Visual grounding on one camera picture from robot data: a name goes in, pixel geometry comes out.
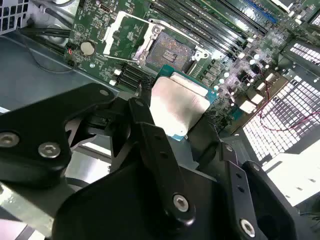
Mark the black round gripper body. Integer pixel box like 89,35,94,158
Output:
53,159,241,240

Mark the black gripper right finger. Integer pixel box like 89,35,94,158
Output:
188,111,299,240

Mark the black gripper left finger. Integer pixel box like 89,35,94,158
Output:
0,82,197,235

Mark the silver green CPU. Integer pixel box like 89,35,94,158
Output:
148,63,219,144

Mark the metal socket cover frame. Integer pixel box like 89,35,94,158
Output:
101,11,162,63

